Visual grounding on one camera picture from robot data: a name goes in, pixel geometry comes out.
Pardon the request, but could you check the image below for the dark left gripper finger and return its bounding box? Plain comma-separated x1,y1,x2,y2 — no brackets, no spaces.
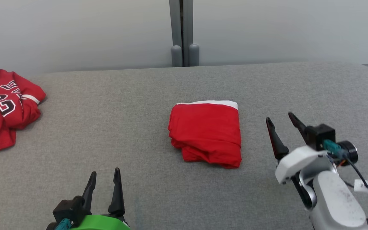
81,171,97,213
108,167,126,217

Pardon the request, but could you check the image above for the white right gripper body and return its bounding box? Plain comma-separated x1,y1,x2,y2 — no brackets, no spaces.
275,141,359,185

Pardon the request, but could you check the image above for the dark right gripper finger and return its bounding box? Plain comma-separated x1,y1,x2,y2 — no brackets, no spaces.
288,112,309,144
265,117,289,160

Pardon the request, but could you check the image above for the grey partition post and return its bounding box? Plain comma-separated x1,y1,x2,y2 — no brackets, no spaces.
169,0,200,67

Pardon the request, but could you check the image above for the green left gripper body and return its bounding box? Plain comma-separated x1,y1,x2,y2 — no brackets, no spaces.
71,214,131,230

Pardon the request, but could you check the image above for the black cable teal plug left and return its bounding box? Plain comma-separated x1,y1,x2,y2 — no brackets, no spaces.
55,218,74,230

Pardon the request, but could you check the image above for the black cable teal plug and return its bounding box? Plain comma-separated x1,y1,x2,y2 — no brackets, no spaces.
55,218,74,230
323,139,368,230

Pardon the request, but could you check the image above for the red shorts white waistband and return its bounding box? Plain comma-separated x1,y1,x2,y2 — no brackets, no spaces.
167,100,242,169

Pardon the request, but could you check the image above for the white cable label tag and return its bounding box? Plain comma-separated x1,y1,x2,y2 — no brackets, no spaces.
354,179,368,199

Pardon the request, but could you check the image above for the black cable teal plug right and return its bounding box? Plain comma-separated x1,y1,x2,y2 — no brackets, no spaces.
323,139,368,230

